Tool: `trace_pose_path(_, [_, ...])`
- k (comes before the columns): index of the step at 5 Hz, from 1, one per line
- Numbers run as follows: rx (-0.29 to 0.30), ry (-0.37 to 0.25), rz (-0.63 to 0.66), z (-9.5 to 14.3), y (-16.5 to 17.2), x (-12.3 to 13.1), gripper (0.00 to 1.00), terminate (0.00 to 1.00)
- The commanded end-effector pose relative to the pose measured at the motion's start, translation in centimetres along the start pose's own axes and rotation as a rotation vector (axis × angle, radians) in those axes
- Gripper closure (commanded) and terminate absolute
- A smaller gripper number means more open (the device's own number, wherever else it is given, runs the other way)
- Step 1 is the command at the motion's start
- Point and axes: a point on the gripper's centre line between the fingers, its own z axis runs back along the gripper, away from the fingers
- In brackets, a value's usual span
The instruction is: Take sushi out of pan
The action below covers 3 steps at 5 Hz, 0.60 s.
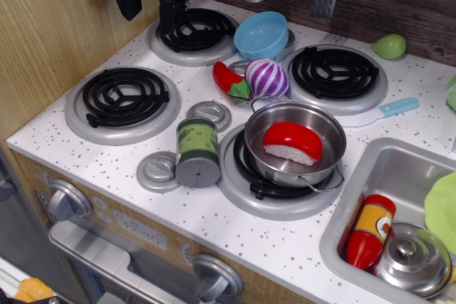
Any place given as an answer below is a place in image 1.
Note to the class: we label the green toy cabbage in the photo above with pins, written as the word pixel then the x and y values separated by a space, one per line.
pixel 450 94

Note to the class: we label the steel sink basin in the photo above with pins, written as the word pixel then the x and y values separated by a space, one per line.
pixel 400 171

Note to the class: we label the right grey oven knob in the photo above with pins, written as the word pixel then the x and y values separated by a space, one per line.
pixel 216 281

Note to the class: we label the small steel pan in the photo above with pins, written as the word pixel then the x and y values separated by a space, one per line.
pixel 268 110

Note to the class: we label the purple striped toy onion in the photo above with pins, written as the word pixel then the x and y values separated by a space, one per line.
pixel 266 77

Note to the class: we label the green toy pear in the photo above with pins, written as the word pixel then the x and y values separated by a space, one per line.
pixel 391 46

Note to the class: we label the grey oven knob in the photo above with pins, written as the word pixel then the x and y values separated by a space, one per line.
pixel 67 201
pixel 216 281

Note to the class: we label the grey stovetop knob back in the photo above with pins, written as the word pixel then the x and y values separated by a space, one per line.
pixel 239 67

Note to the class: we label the left grey oven knob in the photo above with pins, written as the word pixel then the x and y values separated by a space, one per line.
pixel 67 201

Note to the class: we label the oven clock display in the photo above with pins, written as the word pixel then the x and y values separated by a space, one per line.
pixel 146 233

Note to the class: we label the front left black burner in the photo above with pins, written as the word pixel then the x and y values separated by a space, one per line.
pixel 122 106

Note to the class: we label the orange toy food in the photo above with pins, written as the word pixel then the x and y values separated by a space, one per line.
pixel 32 289

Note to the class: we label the light green plastic plate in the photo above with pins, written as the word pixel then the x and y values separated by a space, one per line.
pixel 440 210

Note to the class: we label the back right black burner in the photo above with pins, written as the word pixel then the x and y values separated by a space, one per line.
pixel 340 80

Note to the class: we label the front right black burner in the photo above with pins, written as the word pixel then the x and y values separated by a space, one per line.
pixel 236 188

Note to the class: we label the steel pot lid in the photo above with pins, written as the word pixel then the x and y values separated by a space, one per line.
pixel 416 260

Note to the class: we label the red toy ketchup bottle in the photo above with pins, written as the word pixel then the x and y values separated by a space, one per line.
pixel 366 240

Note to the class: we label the grey stovetop knob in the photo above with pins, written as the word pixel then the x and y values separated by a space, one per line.
pixel 156 172
pixel 214 111
pixel 239 67

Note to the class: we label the grey stovetop knob middle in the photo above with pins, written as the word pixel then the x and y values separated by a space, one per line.
pixel 214 111

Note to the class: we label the white knife blue handle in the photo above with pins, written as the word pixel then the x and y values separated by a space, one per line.
pixel 379 113

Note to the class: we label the black burner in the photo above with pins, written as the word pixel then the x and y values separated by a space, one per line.
pixel 122 106
pixel 340 80
pixel 202 38
pixel 236 188

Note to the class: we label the grey oven door handle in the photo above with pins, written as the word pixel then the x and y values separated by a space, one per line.
pixel 116 270

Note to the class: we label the light blue plastic bowl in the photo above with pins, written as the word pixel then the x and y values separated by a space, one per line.
pixel 263 35

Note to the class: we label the back left black burner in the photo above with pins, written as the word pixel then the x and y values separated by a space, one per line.
pixel 202 38

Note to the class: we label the grey stovetop knob front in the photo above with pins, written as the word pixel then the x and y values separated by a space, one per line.
pixel 156 172

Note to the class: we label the red toy chili pepper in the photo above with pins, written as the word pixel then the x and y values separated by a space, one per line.
pixel 231 83

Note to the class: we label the green toy can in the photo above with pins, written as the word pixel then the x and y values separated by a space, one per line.
pixel 197 160

